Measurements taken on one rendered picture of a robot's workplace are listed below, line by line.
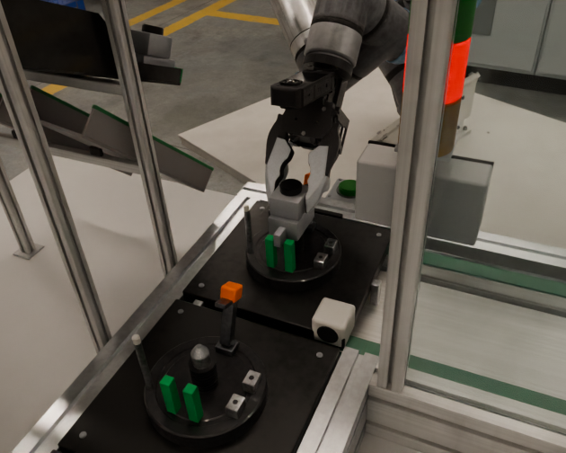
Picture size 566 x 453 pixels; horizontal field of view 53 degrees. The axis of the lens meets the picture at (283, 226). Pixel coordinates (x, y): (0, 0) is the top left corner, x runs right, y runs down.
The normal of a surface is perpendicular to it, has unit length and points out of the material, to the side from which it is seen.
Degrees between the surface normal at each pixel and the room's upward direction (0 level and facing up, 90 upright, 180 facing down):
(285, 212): 89
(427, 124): 90
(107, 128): 90
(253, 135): 0
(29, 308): 0
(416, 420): 90
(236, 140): 0
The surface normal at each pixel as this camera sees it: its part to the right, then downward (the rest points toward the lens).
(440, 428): -0.40, 0.57
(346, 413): -0.04, -0.79
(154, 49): 0.83, 0.31
